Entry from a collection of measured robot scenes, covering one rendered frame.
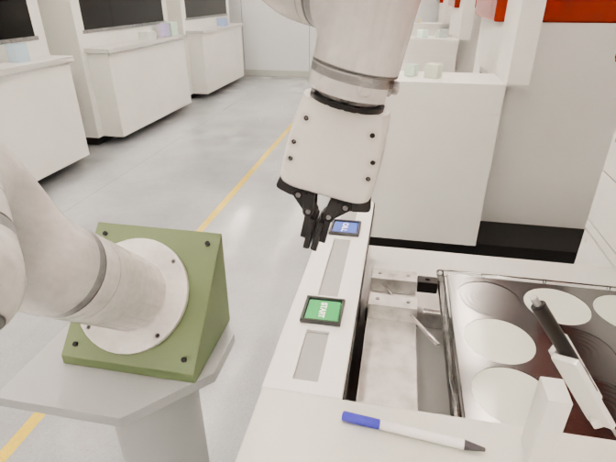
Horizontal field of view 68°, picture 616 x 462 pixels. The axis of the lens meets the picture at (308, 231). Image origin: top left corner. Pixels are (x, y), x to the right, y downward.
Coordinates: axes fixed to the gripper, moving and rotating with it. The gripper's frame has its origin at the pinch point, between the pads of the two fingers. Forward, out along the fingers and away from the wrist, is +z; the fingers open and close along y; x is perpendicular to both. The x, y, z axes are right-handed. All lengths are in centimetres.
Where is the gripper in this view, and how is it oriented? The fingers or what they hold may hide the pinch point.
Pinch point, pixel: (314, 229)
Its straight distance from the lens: 53.2
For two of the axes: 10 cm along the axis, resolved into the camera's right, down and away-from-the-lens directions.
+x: -1.9, 4.5, -8.7
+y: -9.6, -2.7, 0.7
